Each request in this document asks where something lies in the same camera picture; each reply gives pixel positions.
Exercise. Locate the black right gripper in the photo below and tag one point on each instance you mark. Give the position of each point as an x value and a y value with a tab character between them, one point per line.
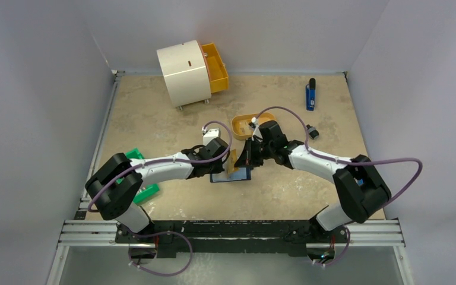
254	150

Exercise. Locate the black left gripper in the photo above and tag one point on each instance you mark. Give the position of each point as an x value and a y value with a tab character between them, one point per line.
218	168

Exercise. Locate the orange oval tray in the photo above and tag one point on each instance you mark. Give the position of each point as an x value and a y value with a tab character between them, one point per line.
266	116

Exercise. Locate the blue leather card holder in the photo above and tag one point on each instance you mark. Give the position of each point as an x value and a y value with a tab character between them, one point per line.
242	174

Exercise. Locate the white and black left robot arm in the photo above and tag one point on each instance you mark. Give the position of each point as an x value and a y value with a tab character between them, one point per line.
148	172

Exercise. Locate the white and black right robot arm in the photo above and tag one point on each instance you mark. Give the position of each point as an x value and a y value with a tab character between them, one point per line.
361	190

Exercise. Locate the small black round knob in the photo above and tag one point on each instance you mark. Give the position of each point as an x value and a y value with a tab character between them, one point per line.
312	132

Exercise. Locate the blue and black stapler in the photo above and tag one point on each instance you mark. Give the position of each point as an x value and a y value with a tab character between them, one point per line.
310	94

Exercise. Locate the yellow open drawer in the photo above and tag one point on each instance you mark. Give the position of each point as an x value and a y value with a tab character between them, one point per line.
217	73

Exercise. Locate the green plastic bin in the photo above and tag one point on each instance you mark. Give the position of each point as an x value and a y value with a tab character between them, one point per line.
147	193

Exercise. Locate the white cylindrical drawer cabinet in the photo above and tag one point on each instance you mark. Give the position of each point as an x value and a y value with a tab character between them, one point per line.
185	73

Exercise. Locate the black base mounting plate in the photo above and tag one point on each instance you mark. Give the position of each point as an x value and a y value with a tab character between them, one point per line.
296	238

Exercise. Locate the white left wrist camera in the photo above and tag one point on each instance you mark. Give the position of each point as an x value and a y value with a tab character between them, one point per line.
209	135

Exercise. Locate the aluminium frame rail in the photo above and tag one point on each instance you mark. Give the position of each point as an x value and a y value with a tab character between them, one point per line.
294	198

